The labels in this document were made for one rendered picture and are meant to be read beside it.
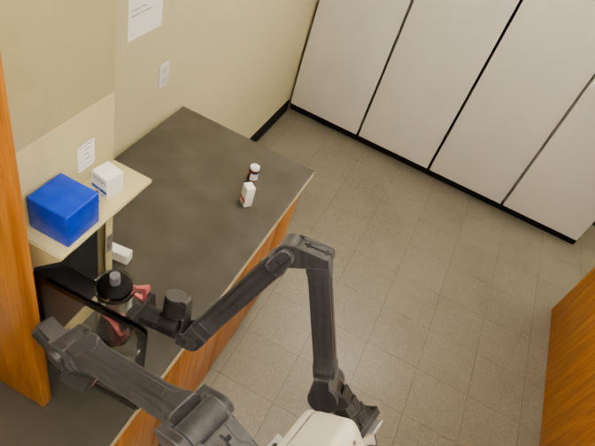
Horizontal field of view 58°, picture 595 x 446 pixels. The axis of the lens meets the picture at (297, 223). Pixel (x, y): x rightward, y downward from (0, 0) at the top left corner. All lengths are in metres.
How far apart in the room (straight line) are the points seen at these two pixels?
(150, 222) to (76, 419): 0.76
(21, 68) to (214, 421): 0.67
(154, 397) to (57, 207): 0.45
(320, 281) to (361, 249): 2.33
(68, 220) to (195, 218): 0.98
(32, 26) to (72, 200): 0.35
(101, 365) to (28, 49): 0.56
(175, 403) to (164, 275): 1.03
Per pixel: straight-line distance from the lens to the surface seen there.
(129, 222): 2.06
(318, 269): 1.22
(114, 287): 1.49
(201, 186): 2.23
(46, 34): 1.08
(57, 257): 1.22
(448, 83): 4.02
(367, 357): 3.07
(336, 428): 1.23
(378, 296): 3.35
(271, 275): 1.27
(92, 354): 1.09
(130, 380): 1.00
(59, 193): 1.22
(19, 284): 1.21
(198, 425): 0.89
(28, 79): 1.09
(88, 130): 1.30
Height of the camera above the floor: 2.45
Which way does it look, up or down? 44 degrees down
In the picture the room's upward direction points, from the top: 20 degrees clockwise
